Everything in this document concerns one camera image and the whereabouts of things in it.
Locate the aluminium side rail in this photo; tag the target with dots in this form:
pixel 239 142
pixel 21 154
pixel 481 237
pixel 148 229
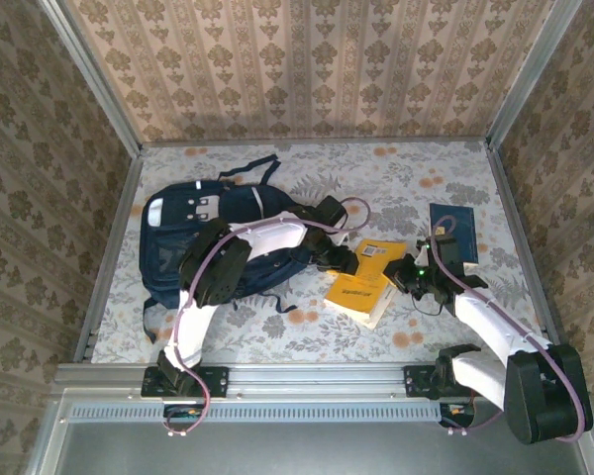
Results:
pixel 524 247
pixel 120 213

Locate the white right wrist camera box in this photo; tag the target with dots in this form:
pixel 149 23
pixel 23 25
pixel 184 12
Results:
pixel 424 257

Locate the aluminium back rail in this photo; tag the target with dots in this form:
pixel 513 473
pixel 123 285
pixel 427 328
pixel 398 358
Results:
pixel 351 142

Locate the navy blue backpack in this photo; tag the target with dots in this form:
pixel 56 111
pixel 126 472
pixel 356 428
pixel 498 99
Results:
pixel 178 237

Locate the aluminium frame post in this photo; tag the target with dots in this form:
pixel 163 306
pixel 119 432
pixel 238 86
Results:
pixel 93 74
pixel 534 74

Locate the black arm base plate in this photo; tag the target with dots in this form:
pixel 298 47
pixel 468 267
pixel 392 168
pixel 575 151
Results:
pixel 218 381
pixel 416 381

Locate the floral print tablecloth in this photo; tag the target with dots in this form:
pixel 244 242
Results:
pixel 302 346

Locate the yellow paperback book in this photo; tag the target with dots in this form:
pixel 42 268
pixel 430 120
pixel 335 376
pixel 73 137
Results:
pixel 361 292

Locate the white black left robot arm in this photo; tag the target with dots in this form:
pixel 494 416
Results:
pixel 272 235

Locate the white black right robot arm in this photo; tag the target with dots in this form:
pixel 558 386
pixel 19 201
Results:
pixel 495 326

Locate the aluminium front rail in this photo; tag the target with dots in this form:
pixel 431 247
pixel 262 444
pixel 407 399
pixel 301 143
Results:
pixel 317 378

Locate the blue thread-bound book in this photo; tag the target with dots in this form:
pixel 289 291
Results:
pixel 463 232

